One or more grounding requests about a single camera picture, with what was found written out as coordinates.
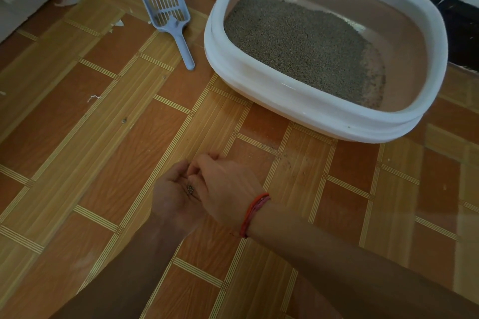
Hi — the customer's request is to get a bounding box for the person's right hand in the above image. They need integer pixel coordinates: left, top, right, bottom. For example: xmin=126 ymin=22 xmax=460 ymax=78
xmin=187 ymin=152 xmax=271 ymax=237

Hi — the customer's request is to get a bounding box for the person's left hand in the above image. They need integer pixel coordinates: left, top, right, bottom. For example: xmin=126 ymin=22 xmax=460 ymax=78
xmin=151 ymin=159 xmax=207 ymax=235

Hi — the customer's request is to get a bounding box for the white pink cat litter box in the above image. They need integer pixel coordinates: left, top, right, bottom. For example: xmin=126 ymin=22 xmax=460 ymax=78
xmin=204 ymin=0 xmax=449 ymax=144

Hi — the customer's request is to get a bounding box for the grey cat litter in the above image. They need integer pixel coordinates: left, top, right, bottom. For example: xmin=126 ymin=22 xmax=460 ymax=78
xmin=224 ymin=0 xmax=386 ymax=109

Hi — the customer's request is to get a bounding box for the grey plastic litter scoop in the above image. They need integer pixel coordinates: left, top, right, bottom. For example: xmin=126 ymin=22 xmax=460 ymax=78
xmin=140 ymin=0 xmax=196 ymax=71

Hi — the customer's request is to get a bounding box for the person's left forearm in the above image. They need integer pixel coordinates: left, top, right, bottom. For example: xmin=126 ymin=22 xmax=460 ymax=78
xmin=50 ymin=217 xmax=184 ymax=319

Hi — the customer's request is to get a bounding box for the person's right forearm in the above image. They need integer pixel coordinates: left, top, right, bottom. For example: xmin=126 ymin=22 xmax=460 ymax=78
xmin=248 ymin=206 xmax=479 ymax=319

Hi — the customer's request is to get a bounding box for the red string bracelet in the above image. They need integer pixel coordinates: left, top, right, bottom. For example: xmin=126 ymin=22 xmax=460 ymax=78
xmin=239 ymin=192 xmax=271 ymax=239

